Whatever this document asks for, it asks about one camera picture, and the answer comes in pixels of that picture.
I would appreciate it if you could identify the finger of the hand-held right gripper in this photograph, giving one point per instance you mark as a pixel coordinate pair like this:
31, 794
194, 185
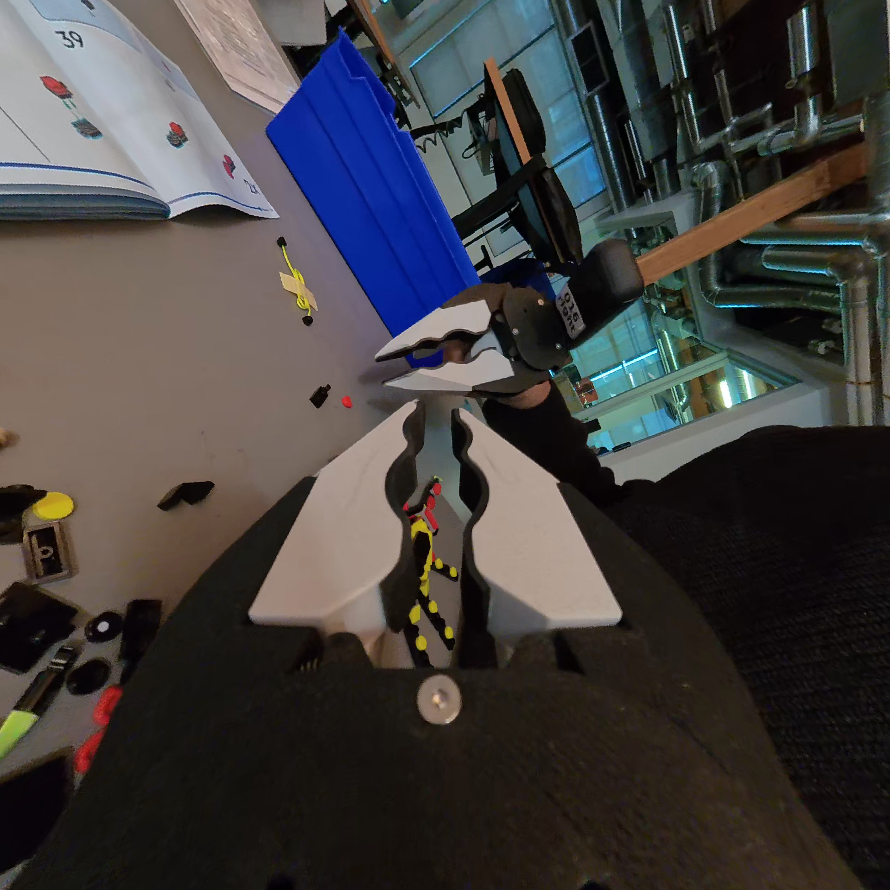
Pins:
445, 323
459, 375

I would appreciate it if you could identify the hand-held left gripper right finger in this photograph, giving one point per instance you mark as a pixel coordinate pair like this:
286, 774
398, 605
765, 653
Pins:
542, 549

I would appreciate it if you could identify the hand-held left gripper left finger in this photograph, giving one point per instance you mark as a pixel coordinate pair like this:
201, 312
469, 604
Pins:
327, 549

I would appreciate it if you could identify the lego spider model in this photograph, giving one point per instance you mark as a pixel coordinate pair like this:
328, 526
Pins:
424, 556

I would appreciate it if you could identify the small black lego clip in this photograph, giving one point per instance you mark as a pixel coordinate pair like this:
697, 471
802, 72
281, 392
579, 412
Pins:
320, 396

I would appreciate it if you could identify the lego instruction booklet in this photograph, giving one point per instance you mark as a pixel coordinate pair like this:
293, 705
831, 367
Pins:
83, 104

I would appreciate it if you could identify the person's right forearm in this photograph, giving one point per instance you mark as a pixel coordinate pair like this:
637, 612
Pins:
556, 445

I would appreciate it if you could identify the pile of loose lego pieces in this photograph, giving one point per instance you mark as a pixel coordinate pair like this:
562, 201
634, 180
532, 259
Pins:
42, 626

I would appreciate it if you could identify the person's right hand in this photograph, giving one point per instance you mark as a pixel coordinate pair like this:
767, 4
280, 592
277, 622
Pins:
521, 395

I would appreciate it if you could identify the yellow tape piece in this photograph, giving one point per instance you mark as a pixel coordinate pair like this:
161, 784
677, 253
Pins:
309, 300

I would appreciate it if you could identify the blue plastic bin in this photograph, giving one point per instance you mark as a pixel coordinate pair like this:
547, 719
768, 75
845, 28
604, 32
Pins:
368, 188

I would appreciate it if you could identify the wooden beam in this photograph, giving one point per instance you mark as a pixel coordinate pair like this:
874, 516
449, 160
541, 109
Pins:
751, 215

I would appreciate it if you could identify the metal ventilation ducts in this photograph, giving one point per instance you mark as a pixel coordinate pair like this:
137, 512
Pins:
786, 139

